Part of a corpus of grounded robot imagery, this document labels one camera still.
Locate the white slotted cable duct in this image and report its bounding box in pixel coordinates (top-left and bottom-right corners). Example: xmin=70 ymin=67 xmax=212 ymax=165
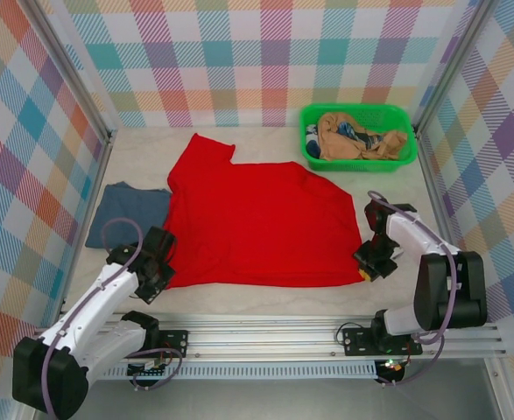
xmin=46 ymin=365 xmax=380 ymax=381

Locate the small circuit board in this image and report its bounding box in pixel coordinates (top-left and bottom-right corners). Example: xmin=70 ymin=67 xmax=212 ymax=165
xmin=127 ymin=356 xmax=170 ymax=380
xmin=377 ymin=358 xmax=409 ymax=384

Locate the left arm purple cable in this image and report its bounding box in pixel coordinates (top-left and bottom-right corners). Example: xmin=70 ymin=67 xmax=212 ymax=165
xmin=40 ymin=217 xmax=184 ymax=415

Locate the tan t-shirt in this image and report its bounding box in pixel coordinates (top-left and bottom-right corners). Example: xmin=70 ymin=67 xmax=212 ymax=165
xmin=317 ymin=112 xmax=409 ymax=162

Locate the folded blue t-shirt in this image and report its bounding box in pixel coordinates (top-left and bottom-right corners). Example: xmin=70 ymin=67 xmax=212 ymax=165
xmin=85 ymin=182 xmax=173 ymax=253

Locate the red t-shirt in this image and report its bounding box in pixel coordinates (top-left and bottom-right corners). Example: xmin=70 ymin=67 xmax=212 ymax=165
xmin=162 ymin=133 xmax=365 ymax=291

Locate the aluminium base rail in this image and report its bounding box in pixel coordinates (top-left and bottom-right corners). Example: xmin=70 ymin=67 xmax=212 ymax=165
xmin=24 ymin=310 xmax=510 ymax=364

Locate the green plastic basket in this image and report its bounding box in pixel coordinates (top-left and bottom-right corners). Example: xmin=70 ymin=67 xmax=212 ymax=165
xmin=299 ymin=103 xmax=417 ymax=174

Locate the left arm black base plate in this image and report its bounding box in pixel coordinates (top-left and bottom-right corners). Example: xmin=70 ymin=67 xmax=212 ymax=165
xmin=109 ymin=328 xmax=190 ymax=360

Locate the aluminium frame post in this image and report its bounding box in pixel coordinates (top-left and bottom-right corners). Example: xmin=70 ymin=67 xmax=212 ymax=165
xmin=19 ymin=0 xmax=117 ymax=145
xmin=412 ymin=0 xmax=501 ymax=137

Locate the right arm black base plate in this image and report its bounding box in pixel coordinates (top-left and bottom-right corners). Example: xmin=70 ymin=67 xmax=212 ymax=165
xmin=341 ymin=325 xmax=424 ymax=358

